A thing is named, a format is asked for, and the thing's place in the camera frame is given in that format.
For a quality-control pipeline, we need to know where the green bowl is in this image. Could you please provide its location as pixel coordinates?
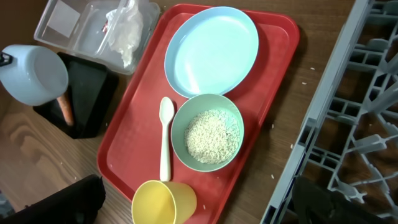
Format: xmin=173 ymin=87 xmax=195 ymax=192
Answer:
xmin=171 ymin=94 xmax=245 ymax=172

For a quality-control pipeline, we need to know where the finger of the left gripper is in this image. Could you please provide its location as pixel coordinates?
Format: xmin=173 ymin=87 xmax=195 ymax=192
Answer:
xmin=0 ymin=52 xmax=13 ymax=67

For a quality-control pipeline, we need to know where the yellow plastic cup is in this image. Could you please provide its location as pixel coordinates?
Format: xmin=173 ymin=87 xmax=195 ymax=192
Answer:
xmin=131 ymin=180 xmax=197 ymax=224

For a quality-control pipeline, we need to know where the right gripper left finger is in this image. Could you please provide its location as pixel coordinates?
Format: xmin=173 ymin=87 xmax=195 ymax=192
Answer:
xmin=1 ymin=174 xmax=106 ymax=224

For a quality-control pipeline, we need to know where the clear plastic bin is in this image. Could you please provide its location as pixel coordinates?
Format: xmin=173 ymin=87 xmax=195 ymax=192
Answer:
xmin=34 ymin=0 xmax=160 ymax=75

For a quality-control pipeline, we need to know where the light blue plate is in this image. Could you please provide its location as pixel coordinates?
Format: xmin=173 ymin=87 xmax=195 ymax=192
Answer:
xmin=164 ymin=6 xmax=259 ymax=98

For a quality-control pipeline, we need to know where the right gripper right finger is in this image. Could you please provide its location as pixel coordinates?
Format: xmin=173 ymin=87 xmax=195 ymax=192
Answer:
xmin=292 ymin=177 xmax=385 ymax=224

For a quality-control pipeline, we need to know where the orange carrot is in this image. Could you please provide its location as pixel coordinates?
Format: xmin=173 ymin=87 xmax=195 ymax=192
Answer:
xmin=57 ymin=92 xmax=75 ymax=126

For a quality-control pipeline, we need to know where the red serving tray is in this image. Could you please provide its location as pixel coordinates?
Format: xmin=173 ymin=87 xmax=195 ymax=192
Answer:
xmin=97 ymin=4 xmax=300 ymax=223

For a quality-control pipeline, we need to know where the black tray bin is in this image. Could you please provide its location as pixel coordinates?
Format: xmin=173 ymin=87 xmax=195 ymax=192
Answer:
xmin=33 ymin=52 xmax=119 ymax=139

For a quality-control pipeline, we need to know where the white rice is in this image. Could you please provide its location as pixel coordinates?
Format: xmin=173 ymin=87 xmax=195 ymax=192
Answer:
xmin=184 ymin=110 xmax=241 ymax=164

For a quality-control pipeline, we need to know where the red snack wrapper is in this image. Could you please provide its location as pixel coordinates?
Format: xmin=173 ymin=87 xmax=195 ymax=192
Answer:
xmin=102 ymin=21 xmax=109 ymax=33

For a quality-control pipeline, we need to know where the grey dishwasher rack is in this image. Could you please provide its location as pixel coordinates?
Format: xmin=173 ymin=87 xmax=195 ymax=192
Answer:
xmin=262 ymin=1 xmax=397 ymax=223

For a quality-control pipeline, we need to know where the light blue bowl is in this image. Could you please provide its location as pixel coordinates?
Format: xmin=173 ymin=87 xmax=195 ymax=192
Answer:
xmin=1 ymin=44 xmax=68 ymax=106

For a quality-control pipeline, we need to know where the white plastic spoon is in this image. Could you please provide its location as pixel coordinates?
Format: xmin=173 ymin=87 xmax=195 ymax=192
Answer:
xmin=159 ymin=96 xmax=175 ymax=181

